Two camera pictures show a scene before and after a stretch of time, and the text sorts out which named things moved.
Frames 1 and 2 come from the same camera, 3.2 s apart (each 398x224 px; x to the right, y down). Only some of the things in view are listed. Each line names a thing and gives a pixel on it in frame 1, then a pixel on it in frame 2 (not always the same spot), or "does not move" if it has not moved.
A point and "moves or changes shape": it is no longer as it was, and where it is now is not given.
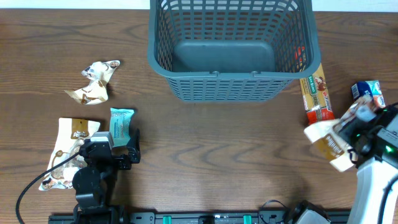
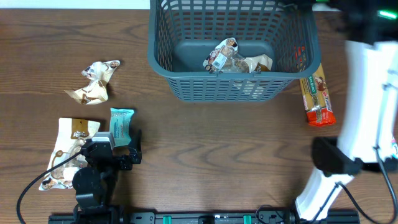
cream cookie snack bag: (333, 145) moves or changes shape
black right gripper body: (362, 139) → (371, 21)
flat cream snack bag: (70, 135) does not move
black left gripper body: (120, 161) does not move
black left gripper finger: (134, 152) does not move
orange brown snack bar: (316, 98) does not move
